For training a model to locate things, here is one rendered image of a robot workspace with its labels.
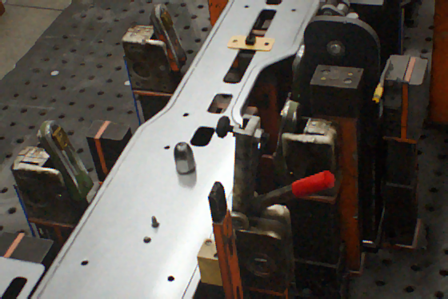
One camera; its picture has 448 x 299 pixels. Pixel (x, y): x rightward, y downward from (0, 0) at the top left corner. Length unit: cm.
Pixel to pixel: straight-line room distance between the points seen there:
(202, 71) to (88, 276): 48
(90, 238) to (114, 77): 88
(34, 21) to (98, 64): 166
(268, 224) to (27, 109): 101
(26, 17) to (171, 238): 268
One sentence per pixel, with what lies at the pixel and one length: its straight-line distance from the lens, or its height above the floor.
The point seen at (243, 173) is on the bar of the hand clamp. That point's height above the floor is 115.
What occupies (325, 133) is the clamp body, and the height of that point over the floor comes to 107.
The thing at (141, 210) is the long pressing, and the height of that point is 100.
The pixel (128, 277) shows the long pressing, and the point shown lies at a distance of 117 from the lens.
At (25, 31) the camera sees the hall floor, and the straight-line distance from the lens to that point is 371.
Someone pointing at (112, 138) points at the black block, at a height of 99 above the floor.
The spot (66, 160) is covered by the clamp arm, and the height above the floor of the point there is 106.
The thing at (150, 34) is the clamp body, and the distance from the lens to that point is 154.
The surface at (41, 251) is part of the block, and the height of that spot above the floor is 98.
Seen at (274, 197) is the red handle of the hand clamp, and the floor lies 110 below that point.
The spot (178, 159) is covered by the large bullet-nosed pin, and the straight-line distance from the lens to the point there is 128.
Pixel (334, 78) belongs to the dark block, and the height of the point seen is 112.
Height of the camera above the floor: 186
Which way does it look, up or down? 41 degrees down
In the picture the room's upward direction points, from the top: 9 degrees counter-clockwise
